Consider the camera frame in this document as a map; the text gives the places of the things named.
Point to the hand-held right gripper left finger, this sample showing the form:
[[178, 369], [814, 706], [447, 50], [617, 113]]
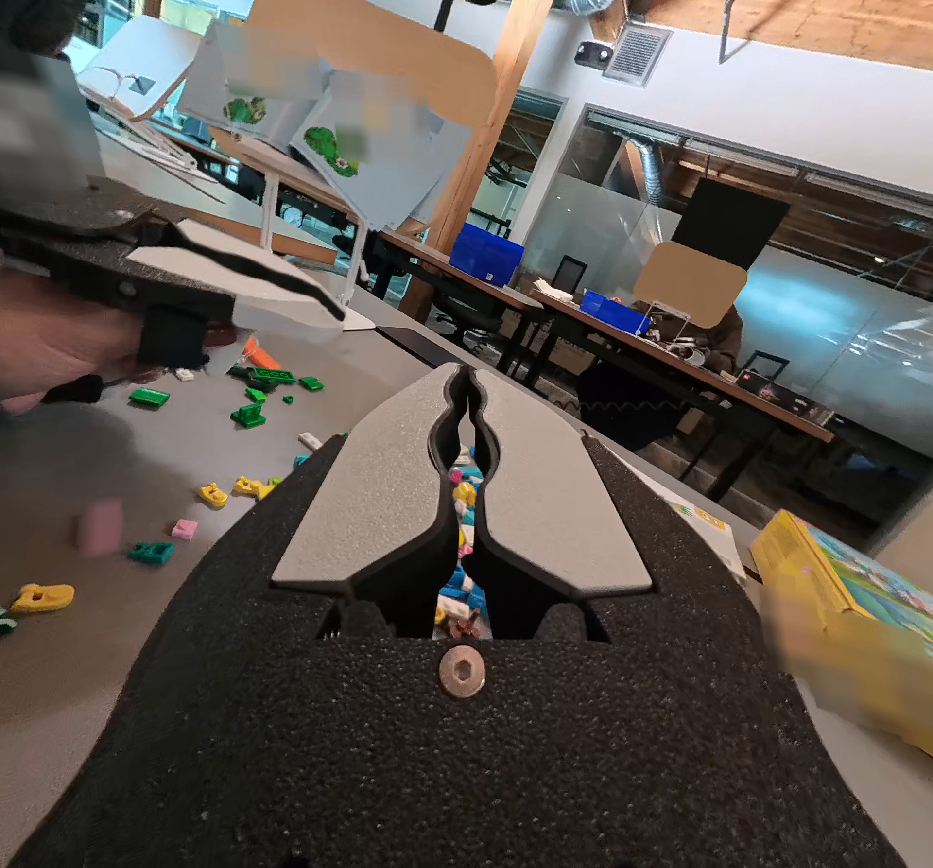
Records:
[[364, 503]]

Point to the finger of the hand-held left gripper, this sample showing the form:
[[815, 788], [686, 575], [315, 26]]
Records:
[[248, 248], [291, 314]]

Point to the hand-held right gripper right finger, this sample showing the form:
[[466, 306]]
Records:
[[561, 511]]

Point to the orange lego brick separator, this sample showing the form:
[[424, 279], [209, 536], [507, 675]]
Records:
[[262, 356]]

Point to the dark green lego plate pair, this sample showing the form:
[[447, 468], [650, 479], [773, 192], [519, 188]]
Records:
[[270, 376]]

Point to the pile of colourful lego pieces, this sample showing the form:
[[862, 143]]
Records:
[[463, 496]]

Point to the pink lego plate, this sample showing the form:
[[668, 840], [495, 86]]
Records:
[[185, 530]]

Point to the dark lego box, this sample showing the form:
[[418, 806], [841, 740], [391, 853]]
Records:
[[780, 394]]

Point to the yellow lego box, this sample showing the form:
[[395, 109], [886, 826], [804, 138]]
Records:
[[838, 591]]

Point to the yellow curved lego piece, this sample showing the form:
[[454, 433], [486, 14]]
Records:
[[55, 597]]

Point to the person's left hand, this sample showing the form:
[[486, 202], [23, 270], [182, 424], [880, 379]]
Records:
[[58, 336]]

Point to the white booklet stand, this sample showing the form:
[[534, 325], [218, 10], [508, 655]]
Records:
[[357, 263]]

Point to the wooden desk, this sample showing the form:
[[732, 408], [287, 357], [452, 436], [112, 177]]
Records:
[[419, 250], [802, 425]]

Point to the white instruction booklet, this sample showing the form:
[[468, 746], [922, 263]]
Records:
[[711, 525]]

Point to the open instruction booklet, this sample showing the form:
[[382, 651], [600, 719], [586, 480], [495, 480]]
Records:
[[393, 183]]

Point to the white board on stand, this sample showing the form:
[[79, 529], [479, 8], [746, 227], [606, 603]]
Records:
[[138, 51]]

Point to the blue storage bin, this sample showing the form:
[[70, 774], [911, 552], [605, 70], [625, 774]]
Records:
[[605, 310], [485, 255]]

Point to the black rectangular panel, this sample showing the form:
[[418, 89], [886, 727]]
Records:
[[729, 219]]

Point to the metal ceiling rod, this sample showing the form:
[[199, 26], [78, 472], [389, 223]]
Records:
[[729, 0]]

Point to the wooden post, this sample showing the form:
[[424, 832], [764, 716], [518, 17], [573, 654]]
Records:
[[503, 117]]

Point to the black wall sensor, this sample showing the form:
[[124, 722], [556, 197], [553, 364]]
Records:
[[594, 54]]

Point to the wall air vent grille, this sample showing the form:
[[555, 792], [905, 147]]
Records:
[[638, 51]]

